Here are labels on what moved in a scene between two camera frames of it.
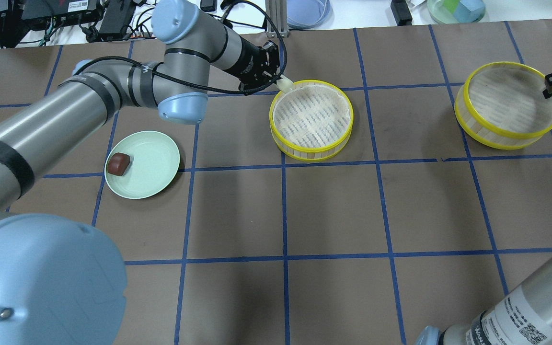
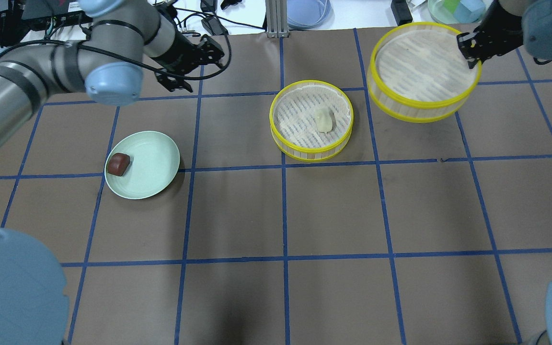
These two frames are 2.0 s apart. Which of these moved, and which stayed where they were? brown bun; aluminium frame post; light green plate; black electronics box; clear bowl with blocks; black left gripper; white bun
Moved: white bun; black left gripper
Stayed: black electronics box; brown bun; aluminium frame post; light green plate; clear bowl with blocks
